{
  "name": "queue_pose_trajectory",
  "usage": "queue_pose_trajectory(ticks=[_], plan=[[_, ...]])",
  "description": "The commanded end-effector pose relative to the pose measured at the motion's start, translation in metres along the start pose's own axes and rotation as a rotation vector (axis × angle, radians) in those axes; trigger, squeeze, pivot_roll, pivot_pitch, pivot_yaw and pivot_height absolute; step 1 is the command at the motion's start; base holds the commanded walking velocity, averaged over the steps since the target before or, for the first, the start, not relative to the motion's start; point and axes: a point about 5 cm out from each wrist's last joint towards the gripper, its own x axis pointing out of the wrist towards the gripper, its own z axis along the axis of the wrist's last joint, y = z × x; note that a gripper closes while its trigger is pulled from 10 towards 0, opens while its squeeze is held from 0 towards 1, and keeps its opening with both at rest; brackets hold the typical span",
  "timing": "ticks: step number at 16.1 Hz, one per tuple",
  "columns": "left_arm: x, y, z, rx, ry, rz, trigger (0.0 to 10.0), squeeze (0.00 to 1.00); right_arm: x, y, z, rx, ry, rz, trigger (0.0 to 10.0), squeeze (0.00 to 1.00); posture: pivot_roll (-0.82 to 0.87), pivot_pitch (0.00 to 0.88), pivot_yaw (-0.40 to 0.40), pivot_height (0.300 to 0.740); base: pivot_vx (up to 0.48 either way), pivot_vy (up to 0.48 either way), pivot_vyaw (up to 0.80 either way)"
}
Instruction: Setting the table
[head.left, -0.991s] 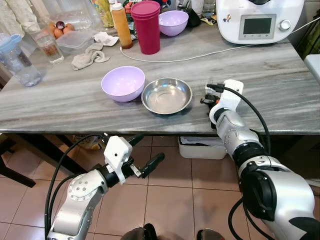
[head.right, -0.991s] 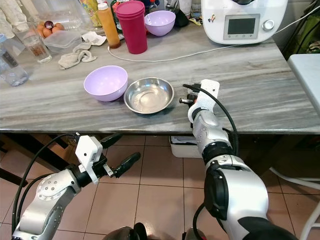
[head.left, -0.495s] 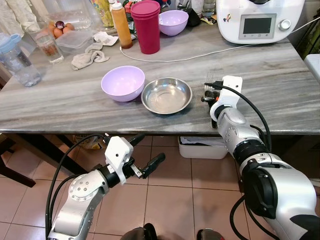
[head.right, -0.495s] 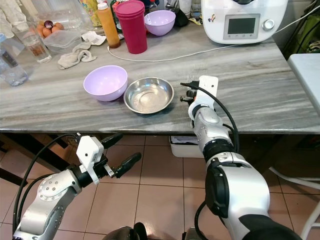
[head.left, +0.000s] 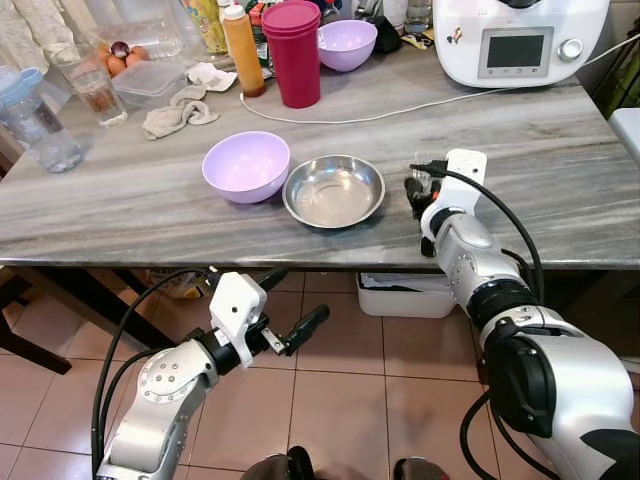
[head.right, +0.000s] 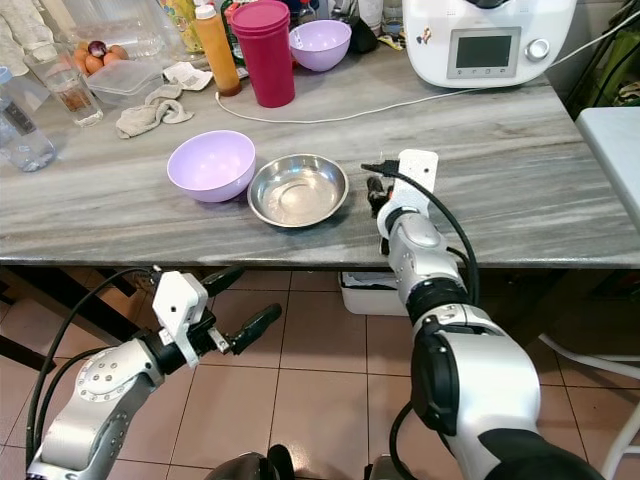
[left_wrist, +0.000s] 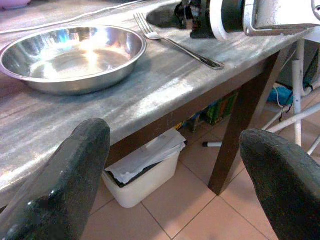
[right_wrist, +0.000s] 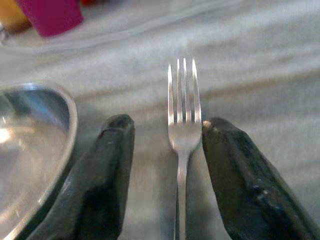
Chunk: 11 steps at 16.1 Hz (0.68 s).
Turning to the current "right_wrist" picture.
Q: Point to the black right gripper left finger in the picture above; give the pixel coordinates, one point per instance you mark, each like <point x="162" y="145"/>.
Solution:
<point x="100" y="182"/>

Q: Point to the magenta plastic tumbler with lid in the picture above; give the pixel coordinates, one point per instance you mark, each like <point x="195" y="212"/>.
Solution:
<point x="51" y="15"/>

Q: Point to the stainless steel plate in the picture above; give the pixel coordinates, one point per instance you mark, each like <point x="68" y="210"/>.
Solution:
<point x="32" y="150"/>

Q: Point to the silver metal fork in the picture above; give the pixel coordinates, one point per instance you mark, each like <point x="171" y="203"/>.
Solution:
<point x="184" y="135"/>

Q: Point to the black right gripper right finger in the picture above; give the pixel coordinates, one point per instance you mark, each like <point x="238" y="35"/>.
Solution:
<point x="247" y="185"/>

